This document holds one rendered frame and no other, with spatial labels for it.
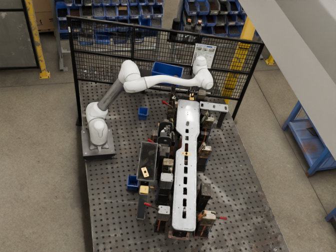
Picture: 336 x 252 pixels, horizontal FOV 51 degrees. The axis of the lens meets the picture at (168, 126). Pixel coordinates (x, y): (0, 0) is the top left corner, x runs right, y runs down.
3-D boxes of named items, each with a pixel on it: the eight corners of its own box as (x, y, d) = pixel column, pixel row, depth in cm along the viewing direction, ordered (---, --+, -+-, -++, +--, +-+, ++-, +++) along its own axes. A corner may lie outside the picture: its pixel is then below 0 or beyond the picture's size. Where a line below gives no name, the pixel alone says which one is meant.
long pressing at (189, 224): (199, 232, 266) (199, 231, 265) (169, 229, 265) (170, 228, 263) (199, 102, 354) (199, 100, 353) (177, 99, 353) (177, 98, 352)
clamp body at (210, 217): (209, 240, 293) (219, 221, 265) (191, 238, 293) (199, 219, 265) (208, 228, 300) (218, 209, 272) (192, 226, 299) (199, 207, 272)
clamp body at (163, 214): (165, 235, 291) (170, 216, 264) (152, 233, 291) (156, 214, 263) (166, 224, 297) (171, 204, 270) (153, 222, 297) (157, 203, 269)
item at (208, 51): (211, 69, 364) (217, 45, 341) (189, 66, 363) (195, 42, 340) (211, 68, 366) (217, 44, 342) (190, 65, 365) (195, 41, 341)
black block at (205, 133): (204, 154, 349) (210, 136, 327) (193, 153, 348) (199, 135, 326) (204, 148, 354) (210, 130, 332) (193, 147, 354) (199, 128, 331)
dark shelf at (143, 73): (212, 94, 362) (212, 92, 359) (125, 83, 357) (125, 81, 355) (211, 80, 376) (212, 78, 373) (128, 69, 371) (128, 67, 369)
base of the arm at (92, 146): (89, 154, 322) (89, 150, 318) (88, 134, 334) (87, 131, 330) (109, 152, 327) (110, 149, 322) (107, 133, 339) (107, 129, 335)
